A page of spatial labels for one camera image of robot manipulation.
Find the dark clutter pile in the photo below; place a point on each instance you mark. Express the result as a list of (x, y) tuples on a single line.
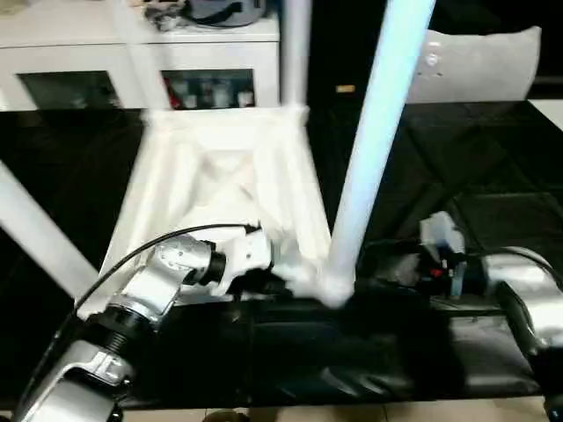
[(167, 15)]

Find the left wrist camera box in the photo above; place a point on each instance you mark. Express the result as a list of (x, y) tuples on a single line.
[(246, 255)]

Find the grey cushion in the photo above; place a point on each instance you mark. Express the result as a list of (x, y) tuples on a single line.
[(484, 66)]

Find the white plastic table top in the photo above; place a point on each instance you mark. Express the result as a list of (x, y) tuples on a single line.
[(198, 176)]

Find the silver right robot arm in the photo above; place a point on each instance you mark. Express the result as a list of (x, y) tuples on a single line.
[(519, 285)]

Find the small white jar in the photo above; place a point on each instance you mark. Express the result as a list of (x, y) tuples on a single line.
[(222, 97), (244, 99), (190, 101)]

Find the white sideboard with glass doors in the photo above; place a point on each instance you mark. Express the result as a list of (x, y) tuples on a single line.
[(66, 48)]

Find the red box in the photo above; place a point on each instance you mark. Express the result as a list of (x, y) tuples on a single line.
[(170, 94)]

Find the grey helmet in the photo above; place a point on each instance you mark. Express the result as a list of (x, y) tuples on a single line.
[(228, 11)]

